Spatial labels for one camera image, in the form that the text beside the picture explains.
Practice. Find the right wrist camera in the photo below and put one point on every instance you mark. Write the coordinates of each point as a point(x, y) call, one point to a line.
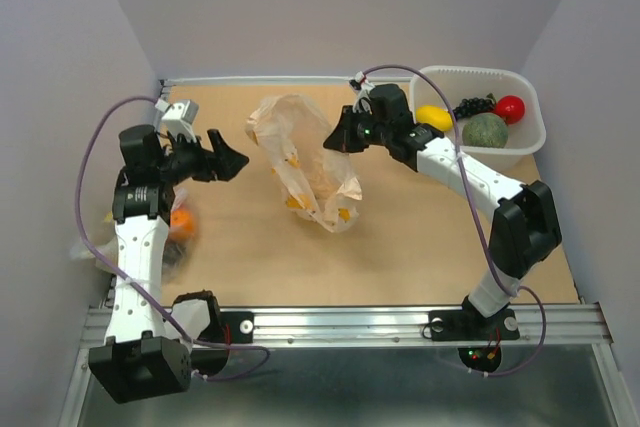
point(361, 87)

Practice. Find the black fake grape bunch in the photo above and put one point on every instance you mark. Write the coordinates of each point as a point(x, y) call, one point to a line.
point(470, 107)

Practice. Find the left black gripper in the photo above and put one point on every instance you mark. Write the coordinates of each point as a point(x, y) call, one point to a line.
point(220, 164)

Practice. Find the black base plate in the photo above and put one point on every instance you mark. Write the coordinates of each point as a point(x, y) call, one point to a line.
point(480, 338)
point(233, 327)

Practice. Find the translucent banana-print plastic bag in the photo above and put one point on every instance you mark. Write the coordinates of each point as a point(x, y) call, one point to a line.
point(316, 184)

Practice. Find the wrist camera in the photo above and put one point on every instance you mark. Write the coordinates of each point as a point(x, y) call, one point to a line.
point(361, 87)
point(178, 118)

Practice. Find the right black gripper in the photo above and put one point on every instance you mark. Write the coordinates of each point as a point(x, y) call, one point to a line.
point(342, 138)

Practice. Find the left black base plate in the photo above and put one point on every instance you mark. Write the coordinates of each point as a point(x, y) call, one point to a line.
point(233, 327)

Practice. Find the white plastic bin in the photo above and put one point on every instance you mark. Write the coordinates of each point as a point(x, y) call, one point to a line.
point(525, 137)

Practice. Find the aluminium rail frame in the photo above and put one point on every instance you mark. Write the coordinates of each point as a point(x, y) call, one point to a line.
point(344, 317)

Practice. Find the red fake apple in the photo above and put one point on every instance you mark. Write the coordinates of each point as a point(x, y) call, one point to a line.
point(511, 109)

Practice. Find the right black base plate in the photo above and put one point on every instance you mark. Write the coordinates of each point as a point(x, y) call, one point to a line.
point(480, 338)

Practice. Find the filled plastic bag at left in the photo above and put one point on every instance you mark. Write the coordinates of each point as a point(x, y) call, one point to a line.
point(183, 234)

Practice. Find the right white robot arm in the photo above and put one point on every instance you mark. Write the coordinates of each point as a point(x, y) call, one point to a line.
point(524, 224)

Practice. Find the yellow fake lemon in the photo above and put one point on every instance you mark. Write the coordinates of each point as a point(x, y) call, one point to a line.
point(435, 116)

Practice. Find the green fake melon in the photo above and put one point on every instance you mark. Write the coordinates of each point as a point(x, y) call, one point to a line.
point(485, 130)

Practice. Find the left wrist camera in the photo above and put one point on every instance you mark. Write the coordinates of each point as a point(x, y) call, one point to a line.
point(178, 118)

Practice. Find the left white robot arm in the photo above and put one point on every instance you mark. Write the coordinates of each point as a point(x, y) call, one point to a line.
point(147, 349)

